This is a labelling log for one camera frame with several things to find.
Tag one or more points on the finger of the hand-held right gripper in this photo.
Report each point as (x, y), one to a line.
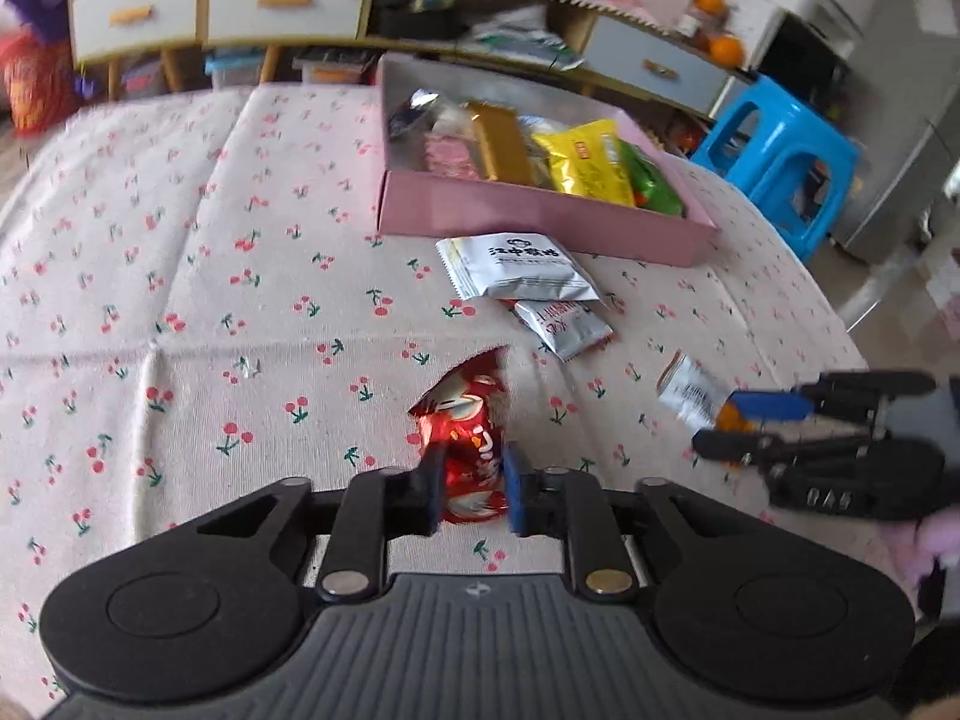
(742, 448)
(772, 405)

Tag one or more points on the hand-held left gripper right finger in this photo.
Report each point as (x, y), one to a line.
(514, 484)

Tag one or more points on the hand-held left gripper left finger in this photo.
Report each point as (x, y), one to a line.
(433, 480)

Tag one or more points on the red snack packet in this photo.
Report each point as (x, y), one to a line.
(465, 420)

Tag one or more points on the small white orange packet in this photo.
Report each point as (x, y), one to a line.
(694, 394)

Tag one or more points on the pink cardboard box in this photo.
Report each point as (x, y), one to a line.
(525, 225)

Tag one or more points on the yellow snack packet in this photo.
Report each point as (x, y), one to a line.
(585, 165)

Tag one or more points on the small silver snack packet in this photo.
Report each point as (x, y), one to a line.
(562, 326)

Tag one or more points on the white packet dark print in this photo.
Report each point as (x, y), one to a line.
(525, 266)

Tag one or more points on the green snack packet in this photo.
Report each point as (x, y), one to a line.
(656, 184)

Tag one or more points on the blue plastic stool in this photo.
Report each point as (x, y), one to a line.
(780, 150)

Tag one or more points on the cherry printed blanket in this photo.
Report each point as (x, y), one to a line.
(187, 330)

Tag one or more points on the pink speckled snack packet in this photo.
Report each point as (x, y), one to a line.
(450, 157)

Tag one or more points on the grey metal cabinet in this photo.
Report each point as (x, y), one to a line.
(900, 90)

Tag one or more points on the gold snack packet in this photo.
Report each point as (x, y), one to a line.
(501, 142)

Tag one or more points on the dark blue snack packet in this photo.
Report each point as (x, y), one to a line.
(409, 112)

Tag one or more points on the white countertop oven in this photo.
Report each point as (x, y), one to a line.
(795, 22)

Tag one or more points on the clear storage box black lid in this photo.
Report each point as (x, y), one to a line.
(337, 69)

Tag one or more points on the long wooden cabinet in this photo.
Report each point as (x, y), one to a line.
(465, 45)

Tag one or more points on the pile of plastic bags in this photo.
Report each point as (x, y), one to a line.
(525, 45)

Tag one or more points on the clear storage box blue lid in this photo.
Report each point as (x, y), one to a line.
(236, 71)

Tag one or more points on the black basket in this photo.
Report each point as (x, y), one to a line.
(416, 15)

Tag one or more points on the red gift bag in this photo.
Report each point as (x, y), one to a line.
(37, 86)

